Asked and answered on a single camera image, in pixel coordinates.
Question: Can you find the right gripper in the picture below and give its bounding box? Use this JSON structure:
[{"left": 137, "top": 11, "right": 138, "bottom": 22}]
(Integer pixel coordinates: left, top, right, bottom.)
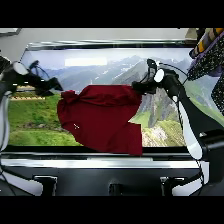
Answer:
[{"left": 131, "top": 79, "right": 158, "bottom": 96}]

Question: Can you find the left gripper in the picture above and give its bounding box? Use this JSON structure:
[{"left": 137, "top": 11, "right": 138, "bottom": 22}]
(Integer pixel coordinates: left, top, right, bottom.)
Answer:
[{"left": 33, "top": 76, "right": 65, "bottom": 98}]

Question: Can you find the red T-shirt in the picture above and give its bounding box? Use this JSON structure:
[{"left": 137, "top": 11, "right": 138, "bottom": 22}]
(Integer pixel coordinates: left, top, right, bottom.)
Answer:
[{"left": 56, "top": 84, "right": 144, "bottom": 157}]

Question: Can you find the yellow black striped garment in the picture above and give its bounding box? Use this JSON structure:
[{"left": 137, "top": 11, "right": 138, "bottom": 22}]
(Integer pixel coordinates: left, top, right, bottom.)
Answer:
[{"left": 188, "top": 27, "right": 224, "bottom": 60}]

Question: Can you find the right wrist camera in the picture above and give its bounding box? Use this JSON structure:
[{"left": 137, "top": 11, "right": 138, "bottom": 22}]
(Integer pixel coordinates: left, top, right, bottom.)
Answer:
[{"left": 145, "top": 58, "right": 159, "bottom": 83}]

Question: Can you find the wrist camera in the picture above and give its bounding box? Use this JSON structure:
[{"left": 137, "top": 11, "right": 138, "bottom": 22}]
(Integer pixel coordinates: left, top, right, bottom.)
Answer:
[
  {"left": 28, "top": 59, "right": 51, "bottom": 81},
  {"left": 145, "top": 58, "right": 159, "bottom": 83}
]

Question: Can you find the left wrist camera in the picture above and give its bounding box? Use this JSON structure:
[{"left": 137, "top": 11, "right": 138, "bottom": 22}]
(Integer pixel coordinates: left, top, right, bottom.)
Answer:
[{"left": 28, "top": 59, "right": 51, "bottom": 81}]

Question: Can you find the silver frame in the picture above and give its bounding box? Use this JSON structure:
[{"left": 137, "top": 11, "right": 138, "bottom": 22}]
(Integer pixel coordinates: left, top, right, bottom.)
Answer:
[{"left": 0, "top": 151, "right": 224, "bottom": 197}]

